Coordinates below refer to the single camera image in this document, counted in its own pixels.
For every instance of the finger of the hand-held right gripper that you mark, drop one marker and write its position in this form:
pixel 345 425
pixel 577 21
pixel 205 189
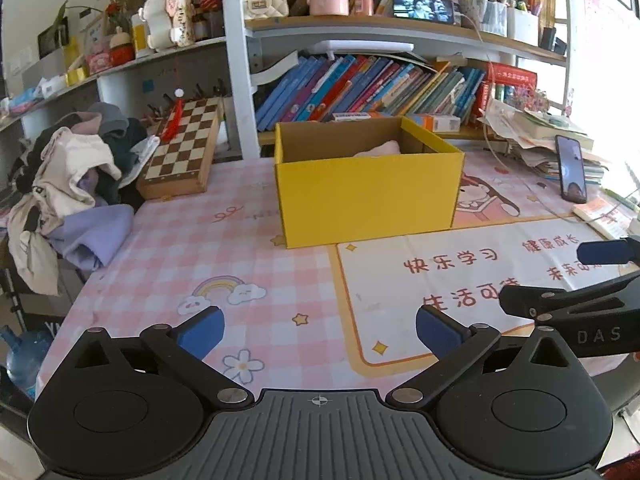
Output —
pixel 605 251
pixel 530 300

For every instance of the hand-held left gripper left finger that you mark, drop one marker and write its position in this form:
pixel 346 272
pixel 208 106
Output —
pixel 202 332

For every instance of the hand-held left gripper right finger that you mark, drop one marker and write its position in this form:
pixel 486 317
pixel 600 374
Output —
pixel 440 332

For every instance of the yellow cardboard box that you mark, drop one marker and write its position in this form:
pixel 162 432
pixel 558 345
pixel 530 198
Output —
pixel 370 200

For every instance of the cream plastic wristwatch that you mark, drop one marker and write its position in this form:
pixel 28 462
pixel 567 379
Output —
pixel 377 149

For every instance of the white square container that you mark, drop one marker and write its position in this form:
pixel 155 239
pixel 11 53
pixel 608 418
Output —
pixel 522 27

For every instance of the white orange booklet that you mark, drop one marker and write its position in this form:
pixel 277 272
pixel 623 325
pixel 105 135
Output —
pixel 597 212

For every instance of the black smartphone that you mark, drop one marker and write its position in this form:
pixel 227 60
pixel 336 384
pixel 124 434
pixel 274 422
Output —
pixel 570 170

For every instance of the pink printed tablecloth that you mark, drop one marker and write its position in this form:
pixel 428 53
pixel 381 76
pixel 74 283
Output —
pixel 200 240

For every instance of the messy stack of papers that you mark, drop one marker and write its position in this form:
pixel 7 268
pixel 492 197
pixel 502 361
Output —
pixel 530 130

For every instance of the blue water jug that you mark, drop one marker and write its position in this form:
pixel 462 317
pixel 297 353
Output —
pixel 25 360

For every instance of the wooden folding chessboard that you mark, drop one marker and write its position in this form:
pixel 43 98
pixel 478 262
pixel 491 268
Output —
pixel 185 145

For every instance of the thick red book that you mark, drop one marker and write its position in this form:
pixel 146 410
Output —
pixel 515 77

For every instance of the orange medicine box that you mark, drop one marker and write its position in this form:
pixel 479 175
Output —
pixel 435 123

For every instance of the pile of clothes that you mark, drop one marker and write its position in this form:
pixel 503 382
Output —
pixel 75 170

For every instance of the red tassel ornament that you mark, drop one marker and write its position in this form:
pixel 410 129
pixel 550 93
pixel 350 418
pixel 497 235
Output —
pixel 172 120

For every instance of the white red small box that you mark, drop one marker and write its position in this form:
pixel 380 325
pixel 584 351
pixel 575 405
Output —
pixel 351 117

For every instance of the yellow books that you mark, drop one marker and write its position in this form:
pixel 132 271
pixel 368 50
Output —
pixel 542 2

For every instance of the white pen holder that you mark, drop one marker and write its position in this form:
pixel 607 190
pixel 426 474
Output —
pixel 492 17

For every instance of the row of colourful books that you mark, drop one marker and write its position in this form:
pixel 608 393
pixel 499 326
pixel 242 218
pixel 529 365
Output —
pixel 350 85

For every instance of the white shelf unit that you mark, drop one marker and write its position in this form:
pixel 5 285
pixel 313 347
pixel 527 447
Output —
pixel 235 60

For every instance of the white desk lamp bar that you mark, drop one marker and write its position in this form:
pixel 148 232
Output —
pixel 360 47

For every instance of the tablet with lit screen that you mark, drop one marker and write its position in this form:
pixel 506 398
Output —
pixel 422 9

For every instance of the yellow white bottle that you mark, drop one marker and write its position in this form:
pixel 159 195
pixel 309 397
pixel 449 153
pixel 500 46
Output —
pixel 140 35

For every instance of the cream round jar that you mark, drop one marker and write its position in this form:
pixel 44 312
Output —
pixel 119 37

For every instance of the brown glass bottle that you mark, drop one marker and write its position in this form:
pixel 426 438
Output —
pixel 200 25

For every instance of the white plush toy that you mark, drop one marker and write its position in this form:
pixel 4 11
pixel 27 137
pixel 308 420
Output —
pixel 167 15

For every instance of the green leafy plant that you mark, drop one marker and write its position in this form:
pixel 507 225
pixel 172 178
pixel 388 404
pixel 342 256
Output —
pixel 62 20

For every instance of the black picture frame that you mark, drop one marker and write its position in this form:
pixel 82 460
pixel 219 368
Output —
pixel 52 40

